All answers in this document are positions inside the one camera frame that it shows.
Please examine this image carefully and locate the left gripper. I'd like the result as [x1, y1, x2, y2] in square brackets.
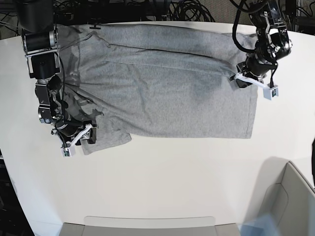
[229, 55, 277, 89]

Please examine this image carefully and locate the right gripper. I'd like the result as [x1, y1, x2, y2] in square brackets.
[51, 120, 96, 147]

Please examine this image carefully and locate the grey T-shirt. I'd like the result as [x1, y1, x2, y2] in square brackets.
[58, 25, 257, 155]

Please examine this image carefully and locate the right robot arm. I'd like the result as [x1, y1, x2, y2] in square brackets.
[14, 0, 96, 148]

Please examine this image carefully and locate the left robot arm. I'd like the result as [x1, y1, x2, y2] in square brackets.
[230, 0, 292, 89]

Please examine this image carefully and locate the grey box at right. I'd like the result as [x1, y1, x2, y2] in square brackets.
[261, 162, 315, 236]

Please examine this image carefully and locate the blue blurred object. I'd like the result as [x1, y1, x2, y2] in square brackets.
[239, 213, 279, 236]

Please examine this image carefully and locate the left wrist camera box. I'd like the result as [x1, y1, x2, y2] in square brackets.
[263, 85, 279, 100]

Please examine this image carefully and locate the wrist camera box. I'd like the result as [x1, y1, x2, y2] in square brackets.
[263, 85, 279, 100]
[61, 147, 75, 157]

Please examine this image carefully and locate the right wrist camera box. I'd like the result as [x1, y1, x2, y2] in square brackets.
[61, 147, 75, 157]

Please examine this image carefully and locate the black cable bundle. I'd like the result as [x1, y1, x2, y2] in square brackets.
[169, 0, 216, 23]

